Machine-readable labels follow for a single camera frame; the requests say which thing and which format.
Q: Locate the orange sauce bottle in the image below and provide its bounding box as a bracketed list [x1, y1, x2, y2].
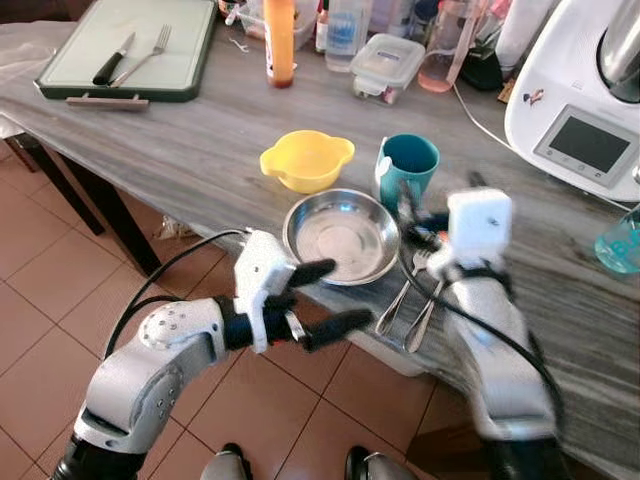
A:
[263, 0, 297, 89]

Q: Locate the white power cable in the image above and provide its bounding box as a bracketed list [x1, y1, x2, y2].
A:
[452, 85, 523, 153]

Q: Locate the teal mug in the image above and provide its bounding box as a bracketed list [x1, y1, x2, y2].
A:
[375, 133, 441, 216]

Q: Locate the yellow plastic bowl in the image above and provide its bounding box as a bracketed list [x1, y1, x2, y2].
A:
[259, 129, 356, 195]

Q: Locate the clear blue water bottle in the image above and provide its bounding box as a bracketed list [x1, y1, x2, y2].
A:
[596, 205, 640, 276]

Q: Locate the grey left robot foot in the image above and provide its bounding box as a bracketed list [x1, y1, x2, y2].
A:
[200, 443, 253, 480]

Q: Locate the grey right robot foot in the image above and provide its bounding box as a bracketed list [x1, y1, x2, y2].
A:
[345, 445, 413, 480]

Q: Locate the small hot sauce bottle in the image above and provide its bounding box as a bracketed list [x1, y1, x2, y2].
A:
[315, 0, 332, 54]

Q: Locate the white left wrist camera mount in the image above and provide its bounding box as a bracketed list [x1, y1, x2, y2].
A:
[233, 230, 298, 354]

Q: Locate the white kitchen appliance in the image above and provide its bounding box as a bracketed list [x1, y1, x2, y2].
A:
[504, 0, 640, 204]

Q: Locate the green cutting board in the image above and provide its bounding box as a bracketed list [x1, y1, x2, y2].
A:
[35, 0, 219, 104]

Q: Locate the white tall bottle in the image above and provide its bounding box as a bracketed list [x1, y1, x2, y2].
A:
[495, 0, 558, 71]

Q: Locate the grey robot foot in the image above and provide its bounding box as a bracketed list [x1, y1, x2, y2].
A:
[200, 443, 253, 480]
[345, 445, 413, 480]

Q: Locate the steel spoon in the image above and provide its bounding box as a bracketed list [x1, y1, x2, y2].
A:
[374, 270, 416, 338]

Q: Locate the clear lidded food container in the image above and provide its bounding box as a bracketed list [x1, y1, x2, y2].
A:
[350, 34, 426, 105]

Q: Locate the steel bowl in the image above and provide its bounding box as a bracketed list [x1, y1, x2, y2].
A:
[283, 188, 402, 288]

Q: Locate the black round container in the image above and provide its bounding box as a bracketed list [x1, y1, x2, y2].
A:
[478, 45, 507, 92]

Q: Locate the black table leg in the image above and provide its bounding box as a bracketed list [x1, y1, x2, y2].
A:
[3, 133, 106, 237]
[55, 150, 163, 278]

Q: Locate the black handled knife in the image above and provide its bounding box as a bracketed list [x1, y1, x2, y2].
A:
[92, 33, 137, 87]

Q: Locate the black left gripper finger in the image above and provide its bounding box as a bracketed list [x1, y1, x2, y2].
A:
[302, 308, 376, 353]
[286, 258, 339, 287]

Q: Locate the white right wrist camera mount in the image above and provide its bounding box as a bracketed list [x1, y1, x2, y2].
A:
[430, 187, 514, 283]

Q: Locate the clear plastic storage box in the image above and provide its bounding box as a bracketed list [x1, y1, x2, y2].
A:
[235, 0, 321, 48]

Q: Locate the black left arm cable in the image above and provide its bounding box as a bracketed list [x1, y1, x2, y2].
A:
[103, 228, 251, 359]

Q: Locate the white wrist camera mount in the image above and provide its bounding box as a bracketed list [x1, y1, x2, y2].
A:
[430, 187, 514, 283]
[233, 230, 298, 354]

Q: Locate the pink clear cup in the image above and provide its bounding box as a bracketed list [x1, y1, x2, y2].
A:
[418, 0, 481, 94]

